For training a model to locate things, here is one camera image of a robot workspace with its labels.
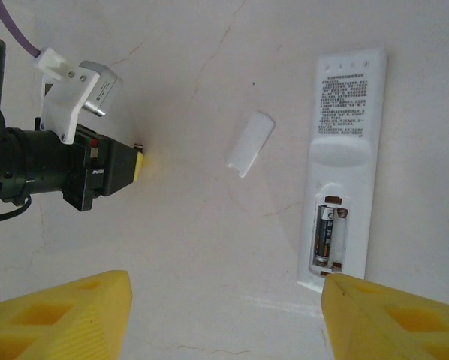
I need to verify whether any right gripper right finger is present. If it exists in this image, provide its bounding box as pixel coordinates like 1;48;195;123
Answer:
321;274;449;360

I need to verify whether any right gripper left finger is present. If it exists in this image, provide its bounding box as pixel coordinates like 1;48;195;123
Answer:
0;268;132;360

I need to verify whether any black AAA battery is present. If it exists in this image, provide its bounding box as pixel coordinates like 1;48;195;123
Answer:
313;204;337;268

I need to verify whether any white battery cover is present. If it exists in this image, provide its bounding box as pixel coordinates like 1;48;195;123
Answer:
225;110;277;179

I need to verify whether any white remote control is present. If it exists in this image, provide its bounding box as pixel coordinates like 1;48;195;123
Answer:
295;46;390;294

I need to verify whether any thin black left wrist cable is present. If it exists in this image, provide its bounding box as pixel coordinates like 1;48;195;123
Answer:
0;194;33;224

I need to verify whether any white silver left wrist camera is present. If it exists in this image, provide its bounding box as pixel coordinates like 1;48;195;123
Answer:
39;59;125;146

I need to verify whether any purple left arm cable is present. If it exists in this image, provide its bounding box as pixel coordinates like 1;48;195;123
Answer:
0;0;45;61

